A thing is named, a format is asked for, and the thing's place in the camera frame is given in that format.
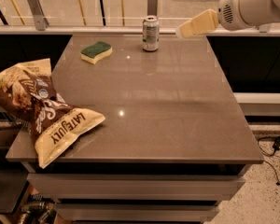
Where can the metal railing post left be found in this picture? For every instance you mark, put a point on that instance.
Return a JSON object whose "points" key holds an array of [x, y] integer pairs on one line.
{"points": [[40, 21]]}

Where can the grey table drawer unit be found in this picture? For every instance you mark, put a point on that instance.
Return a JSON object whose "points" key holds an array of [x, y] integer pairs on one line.
{"points": [[148, 194]]}

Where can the metal railing post right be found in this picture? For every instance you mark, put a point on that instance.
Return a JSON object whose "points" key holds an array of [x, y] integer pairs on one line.
{"points": [[265, 28]]}

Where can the metal railing post middle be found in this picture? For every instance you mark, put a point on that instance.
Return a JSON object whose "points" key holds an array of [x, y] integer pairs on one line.
{"points": [[152, 7]]}

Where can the Late July chip bag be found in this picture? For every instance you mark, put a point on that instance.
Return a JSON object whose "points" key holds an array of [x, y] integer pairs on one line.
{"points": [[27, 93]]}

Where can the green and yellow sponge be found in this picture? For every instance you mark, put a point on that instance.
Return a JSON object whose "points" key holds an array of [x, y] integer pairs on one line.
{"points": [[96, 52]]}

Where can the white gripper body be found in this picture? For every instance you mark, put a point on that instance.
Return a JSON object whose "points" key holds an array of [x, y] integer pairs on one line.
{"points": [[230, 10]]}

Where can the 7up soda can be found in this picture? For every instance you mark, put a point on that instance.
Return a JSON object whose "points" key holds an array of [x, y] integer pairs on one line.
{"points": [[151, 31]]}

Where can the cans under table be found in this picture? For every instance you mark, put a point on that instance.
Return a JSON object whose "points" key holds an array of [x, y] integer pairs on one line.
{"points": [[37, 210]]}

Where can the metal railing post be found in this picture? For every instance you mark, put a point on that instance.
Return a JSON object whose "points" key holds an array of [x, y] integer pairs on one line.
{"points": [[40, 21], [265, 28], [152, 7]]}

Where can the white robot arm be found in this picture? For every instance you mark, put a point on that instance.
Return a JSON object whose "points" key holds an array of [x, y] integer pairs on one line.
{"points": [[232, 15]]}

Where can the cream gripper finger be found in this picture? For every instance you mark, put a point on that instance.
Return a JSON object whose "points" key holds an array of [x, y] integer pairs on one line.
{"points": [[203, 23]]}

